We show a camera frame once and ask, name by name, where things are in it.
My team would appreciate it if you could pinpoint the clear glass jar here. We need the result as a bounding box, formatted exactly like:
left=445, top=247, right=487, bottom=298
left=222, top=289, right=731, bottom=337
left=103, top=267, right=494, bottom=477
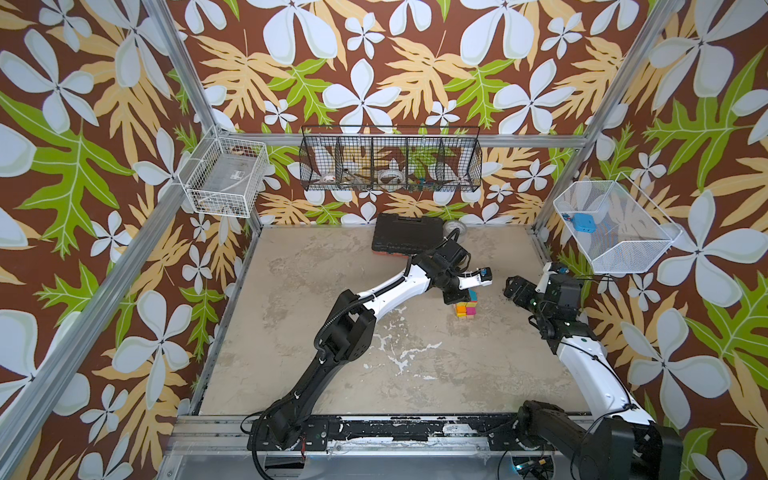
left=443, top=220, right=467, bottom=241

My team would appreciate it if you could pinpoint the white wire basket left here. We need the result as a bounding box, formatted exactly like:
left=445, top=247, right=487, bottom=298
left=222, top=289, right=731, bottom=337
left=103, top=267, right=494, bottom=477
left=179, top=128, right=271, bottom=218

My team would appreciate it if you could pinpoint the white tape roll in basket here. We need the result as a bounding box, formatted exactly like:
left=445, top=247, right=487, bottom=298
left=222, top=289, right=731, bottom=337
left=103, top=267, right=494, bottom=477
left=377, top=169, right=405, bottom=187

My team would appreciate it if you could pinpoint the white mesh corner basket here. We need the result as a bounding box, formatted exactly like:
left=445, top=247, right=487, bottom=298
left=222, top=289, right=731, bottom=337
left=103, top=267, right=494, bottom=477
left=554, top=174, right=683, bottom=276

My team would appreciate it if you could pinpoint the black wire basket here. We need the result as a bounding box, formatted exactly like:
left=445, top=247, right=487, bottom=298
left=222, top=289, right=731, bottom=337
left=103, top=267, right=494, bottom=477
left=298, top=125, right=483, bottom=192

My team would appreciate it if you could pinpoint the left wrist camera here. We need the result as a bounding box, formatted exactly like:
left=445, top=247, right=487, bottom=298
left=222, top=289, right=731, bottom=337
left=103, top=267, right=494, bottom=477
left=458, top=267, right=493, bottom=290

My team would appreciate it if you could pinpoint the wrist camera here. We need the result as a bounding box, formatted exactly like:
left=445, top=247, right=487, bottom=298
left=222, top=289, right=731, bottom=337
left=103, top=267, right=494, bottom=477
left=535, top=261, right=569, bottom=294
left=458, top=267, right=493, bottom=290

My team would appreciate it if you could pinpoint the blue object in basket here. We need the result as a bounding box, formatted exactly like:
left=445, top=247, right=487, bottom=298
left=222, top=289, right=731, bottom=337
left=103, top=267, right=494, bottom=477
left=570, top=213, right=597, bottom=234

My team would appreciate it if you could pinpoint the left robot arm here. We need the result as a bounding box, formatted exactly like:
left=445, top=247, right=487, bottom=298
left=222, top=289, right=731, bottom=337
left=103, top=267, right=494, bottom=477
left=249, top=237, right=493, bottom=451

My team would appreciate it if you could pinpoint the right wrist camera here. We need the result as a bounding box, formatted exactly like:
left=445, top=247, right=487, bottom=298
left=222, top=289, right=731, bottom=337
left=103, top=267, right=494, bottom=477
left=535, top=261, right=569, bottom=294

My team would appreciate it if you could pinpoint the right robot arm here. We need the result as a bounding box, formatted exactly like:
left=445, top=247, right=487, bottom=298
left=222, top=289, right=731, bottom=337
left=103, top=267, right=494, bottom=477
left=504, top=270, right=683, bottom=479

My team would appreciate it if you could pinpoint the black tool case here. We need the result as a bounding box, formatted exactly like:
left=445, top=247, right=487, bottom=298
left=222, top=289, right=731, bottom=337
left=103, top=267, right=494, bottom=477
left=371, top=213, right=443, bottom=256

